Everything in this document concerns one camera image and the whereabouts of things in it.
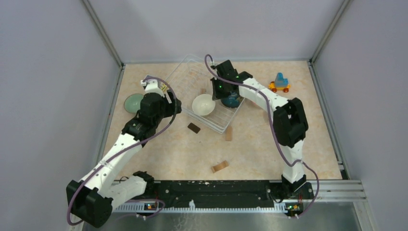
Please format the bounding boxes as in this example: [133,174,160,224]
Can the dark teal bowl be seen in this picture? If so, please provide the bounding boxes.
[221,93,241,108]

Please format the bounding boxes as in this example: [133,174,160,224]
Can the beige flower pattern bowl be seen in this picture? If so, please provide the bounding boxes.
[191,94,216,116]

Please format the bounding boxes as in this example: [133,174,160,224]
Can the yellow owl card box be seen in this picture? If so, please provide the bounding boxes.
[161,84,168,93]

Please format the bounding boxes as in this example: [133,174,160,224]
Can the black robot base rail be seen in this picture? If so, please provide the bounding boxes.
[133,180,314,209]

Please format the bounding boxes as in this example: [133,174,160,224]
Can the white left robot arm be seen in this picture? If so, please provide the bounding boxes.
[66,90,181,228]

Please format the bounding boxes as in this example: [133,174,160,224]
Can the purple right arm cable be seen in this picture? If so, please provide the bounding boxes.
[204,54,320,219]

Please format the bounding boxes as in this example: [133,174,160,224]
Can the dark brown block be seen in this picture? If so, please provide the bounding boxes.
[187,123,201,134]

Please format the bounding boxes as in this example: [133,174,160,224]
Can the arched wooden block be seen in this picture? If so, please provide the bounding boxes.
[211,160,229,173]

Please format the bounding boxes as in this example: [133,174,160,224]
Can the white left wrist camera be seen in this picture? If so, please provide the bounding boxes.
[140,75,165,97]

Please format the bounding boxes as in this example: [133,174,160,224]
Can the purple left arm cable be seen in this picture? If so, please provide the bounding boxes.
[66,76,178,226]

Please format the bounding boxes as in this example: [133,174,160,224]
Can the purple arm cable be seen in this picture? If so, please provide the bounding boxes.
[66,76,178,226]
[204,54,320,219]

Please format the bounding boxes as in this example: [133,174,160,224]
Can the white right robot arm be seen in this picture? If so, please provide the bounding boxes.
[205,60,308,198]

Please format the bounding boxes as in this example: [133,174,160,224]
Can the light green celadon bowl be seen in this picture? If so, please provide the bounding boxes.
[124,93,144,114]

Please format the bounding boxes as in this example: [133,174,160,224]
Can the colourful toy block car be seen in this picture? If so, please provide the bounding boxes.
[268,72,291,93]

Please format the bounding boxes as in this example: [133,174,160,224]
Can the light wooden block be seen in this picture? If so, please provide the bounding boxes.
[225,126,233,141]

